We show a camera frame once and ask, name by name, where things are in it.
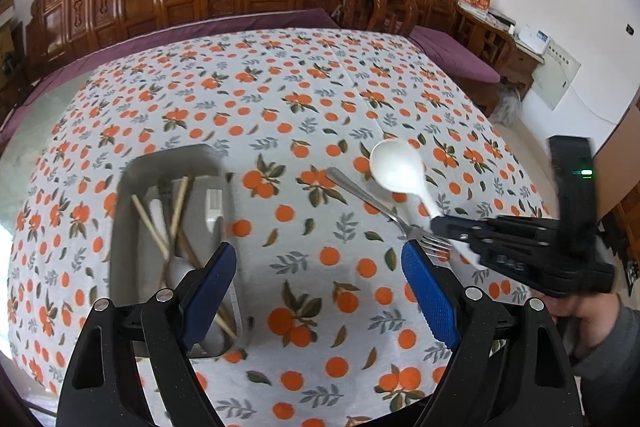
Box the stack of papers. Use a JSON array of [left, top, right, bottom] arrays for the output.
[[487, 9, 516, 28]]

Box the small white plastic spoon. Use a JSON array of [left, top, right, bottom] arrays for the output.
[[148, 200, 227, 356]]

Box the metal spoon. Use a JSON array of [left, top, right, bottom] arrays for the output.
[[166, 256, 199, 289]]

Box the wooden door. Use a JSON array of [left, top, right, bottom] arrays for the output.
[[592, 102, 640, 278]]

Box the white desk device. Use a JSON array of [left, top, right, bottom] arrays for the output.
[[515, 24, 551, 54]]

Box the orange floral tablecloth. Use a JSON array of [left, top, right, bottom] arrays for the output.
[[5, 29, 551, 427]]

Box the metal tray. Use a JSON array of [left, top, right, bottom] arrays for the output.
[[109, 144, 244, 360]]

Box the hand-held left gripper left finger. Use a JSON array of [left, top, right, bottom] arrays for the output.
[[57, 243, 238, 427]]

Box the large white round spoon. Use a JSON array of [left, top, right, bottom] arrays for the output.
[[370, 139, 483, 270]]

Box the short purple seat cushion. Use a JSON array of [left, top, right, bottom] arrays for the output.
[[410, 25, 501, 84]]

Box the wooden side table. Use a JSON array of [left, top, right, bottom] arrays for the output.
[[457, 4, 543, 92]]

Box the white wall cabinet door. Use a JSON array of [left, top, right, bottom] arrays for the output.
[[532, 42, 582, 110]]

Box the metal fork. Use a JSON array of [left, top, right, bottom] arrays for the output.
[[325, 167, 452, 254]]

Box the light wooden chopstick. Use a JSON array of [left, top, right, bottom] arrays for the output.
[[214, 307, 240, 340], [131, 194, 171, 259], [169, 176, 195, 243]]

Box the person's right forearm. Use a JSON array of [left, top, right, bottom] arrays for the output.
[[570, 297, 640, 383]]

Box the long purple seat cushion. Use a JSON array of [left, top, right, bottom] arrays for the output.
[[0, 8, 343, 142]]

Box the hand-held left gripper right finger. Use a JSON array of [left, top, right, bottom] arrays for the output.
[[401, 239, 586, 427]]

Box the grey fluffy duster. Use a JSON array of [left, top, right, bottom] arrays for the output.
[[492, 84, 523, 125]]

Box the person's right hand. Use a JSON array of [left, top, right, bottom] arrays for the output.
[[544, 291, 622, 360]]

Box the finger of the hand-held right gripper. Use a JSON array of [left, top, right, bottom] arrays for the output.
[[431, 214, 562, 246], [467, 241, 562, 281]]

